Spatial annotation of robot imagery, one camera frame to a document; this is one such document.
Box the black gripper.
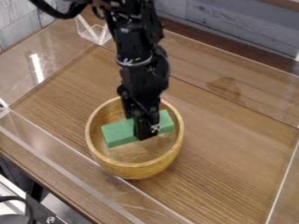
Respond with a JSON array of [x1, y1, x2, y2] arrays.
[[116, 52, 171, 141]]

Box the green rectangular block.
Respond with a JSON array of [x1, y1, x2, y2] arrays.
[[100, 109, 174, 148]]

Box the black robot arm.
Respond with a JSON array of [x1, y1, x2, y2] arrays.
[[30, 0, 171, 140]]

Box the brown wooden bowl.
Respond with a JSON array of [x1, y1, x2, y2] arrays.
[[86, 97, 184, 179]]

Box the clear acrylic tray wall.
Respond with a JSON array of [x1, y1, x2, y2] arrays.
[[0, 101, 192, 224]]

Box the clear acrylic corner bracket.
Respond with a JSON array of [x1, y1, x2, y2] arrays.
[[75, 15, 112, 46]]

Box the black metal table frame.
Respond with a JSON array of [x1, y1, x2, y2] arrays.
[[0, 156, 91, 224]]

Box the black cable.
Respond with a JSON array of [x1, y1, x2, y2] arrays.
[[0, 195, 40, 224]]

